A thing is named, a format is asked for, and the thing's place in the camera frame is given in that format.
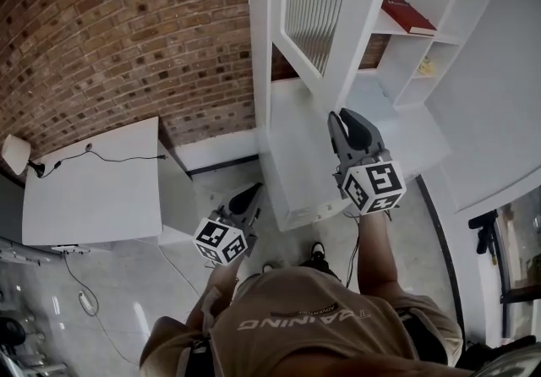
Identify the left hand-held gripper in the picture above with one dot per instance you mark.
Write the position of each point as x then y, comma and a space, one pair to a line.
220, 240

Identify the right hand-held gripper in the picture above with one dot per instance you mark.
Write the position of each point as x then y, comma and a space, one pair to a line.
374, 187

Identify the white cabinet door ribbed glass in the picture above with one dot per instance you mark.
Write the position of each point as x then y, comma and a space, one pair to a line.
343, 35

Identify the person's right forearm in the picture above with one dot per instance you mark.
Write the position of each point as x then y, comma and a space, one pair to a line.
378, 252

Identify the person's left forearm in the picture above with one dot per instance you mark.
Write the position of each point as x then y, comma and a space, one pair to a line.
213, 295

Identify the white cabinet shelf unit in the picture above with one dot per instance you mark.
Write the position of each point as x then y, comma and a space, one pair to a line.
296, 143

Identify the person's black white shoe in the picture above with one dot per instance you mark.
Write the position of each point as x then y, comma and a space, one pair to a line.
318, 252
268, 268

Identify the small yellow object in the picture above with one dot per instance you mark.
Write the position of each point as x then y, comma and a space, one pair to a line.
427, 67

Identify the person's beige shirt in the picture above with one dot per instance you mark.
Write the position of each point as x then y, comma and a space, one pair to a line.
304, 324

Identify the red book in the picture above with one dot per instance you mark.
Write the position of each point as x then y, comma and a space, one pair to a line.
408, 17

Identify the white desk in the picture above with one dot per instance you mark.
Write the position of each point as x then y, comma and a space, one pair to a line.
97, 193

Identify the black stand device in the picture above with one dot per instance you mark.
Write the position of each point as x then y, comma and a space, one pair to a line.
485, 231

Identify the white power strip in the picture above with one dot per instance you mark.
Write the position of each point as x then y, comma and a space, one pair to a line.
85, 301

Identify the white shade table lamp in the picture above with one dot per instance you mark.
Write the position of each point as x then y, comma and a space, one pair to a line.
16, 153

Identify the black round object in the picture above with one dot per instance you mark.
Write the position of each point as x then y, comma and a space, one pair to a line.
12, 331

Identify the grey metal rail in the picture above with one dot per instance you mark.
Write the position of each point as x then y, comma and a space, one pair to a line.
21, 252

